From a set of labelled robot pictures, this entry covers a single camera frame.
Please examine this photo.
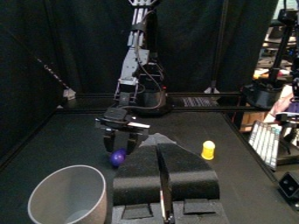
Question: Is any grey bowl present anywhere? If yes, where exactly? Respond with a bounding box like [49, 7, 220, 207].
[27, 164, 109, 224]

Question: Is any striped vent grille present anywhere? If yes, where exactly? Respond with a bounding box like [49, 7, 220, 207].
[181, 96, 221, 108]

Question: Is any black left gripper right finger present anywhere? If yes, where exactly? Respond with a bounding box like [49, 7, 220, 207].
[157, 142, 222, 203]

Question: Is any yellow toy cup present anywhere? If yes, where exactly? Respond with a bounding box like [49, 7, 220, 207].
[201, 140, 218, 161]

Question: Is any white frame foot bracket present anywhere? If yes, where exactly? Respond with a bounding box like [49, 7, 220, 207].
[62, 87, 78, 101]

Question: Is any black cloth curtain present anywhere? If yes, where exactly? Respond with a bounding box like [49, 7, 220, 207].
[0, 0, 281, 158]

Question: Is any black corner bracket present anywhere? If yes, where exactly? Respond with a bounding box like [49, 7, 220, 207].
[277, 171, 299, 212]

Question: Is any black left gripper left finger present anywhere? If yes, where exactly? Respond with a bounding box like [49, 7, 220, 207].
[113, 143, 165, 207]

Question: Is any black metal frame post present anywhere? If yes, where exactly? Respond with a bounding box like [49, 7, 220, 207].
[210, 0, 232, 95]

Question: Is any striped flat panel box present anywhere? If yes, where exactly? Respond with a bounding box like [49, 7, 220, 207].
[248, 120, 284, 172]

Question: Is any purple toy eggplant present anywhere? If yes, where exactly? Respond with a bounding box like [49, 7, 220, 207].
[109, 147, 129, 168]

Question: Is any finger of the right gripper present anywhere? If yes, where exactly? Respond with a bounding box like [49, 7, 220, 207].
[102, 129, 118, 153]
[126, 132, 141, 156]

